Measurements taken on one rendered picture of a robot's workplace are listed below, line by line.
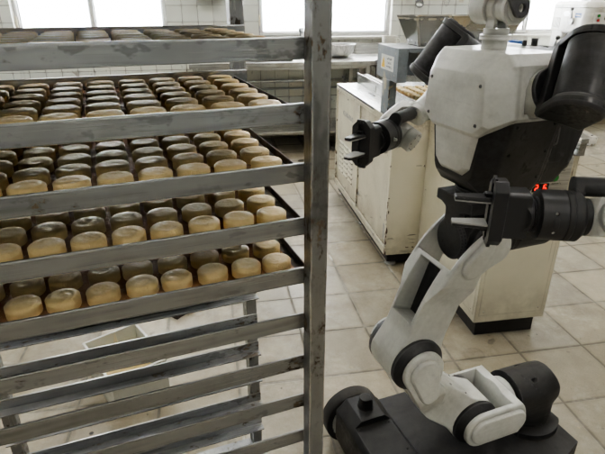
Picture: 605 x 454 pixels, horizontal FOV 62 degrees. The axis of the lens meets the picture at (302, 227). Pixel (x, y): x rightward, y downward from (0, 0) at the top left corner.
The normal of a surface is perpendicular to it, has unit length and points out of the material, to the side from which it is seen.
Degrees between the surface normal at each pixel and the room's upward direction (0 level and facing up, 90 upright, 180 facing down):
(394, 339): 58
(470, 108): 90
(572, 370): 0
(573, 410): 0
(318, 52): 90
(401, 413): 0
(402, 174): 90
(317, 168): 90
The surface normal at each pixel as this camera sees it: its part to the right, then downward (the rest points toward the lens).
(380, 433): 0.00, -0.91
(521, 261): 0.16, 0.40
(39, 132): 0.36, 0.38
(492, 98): -0.41, 0.29
